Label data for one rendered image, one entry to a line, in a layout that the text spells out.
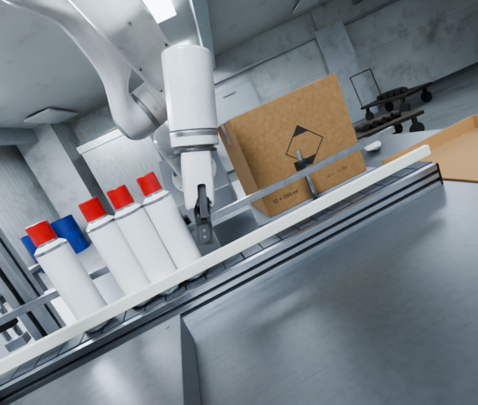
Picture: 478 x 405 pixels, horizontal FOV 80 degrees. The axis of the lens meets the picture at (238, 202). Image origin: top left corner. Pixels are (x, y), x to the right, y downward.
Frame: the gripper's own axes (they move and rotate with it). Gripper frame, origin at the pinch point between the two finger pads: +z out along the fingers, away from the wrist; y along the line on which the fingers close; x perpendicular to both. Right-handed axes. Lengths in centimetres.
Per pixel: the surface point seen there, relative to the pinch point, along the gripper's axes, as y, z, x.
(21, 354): 4.3, 14.7, -30.8
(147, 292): 4.3, 7.8, -10.7
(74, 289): 2.8, 5.9, -22.1
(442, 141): -13, -13, 67
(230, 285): 5.4, 8.5, 3.3
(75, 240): -648, 156, -244
